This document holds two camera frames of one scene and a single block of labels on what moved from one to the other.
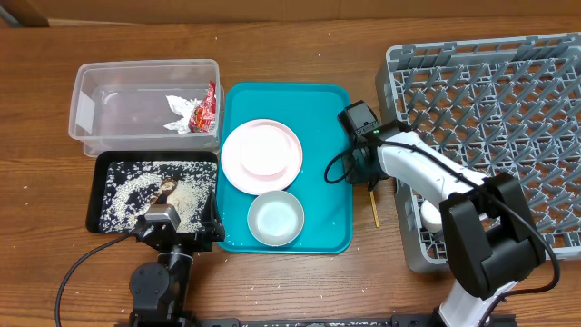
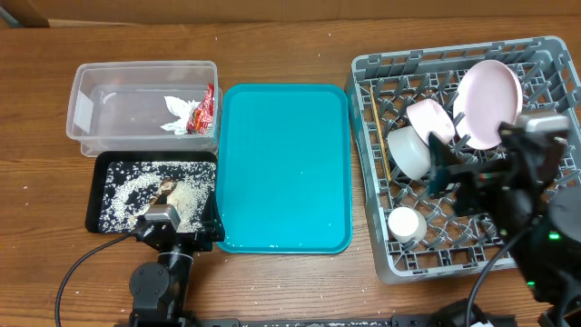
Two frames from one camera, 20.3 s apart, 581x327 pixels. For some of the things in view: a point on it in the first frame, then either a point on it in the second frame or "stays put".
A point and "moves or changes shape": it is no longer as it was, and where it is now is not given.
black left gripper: [213, 231] stays put
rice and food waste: [132, 185] stays put
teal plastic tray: [311, 112] stays put
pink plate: [261, 156] → [487, 94]
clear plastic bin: [123, 106] stays put
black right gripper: [359, 170] → [475, 183]
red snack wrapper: [202, 116] stays put
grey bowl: [275, 218] moves or changes shape
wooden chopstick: [375, 210] → [376, 116]
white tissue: [183, 107] stays put
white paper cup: [430, 217] → [407, 225]
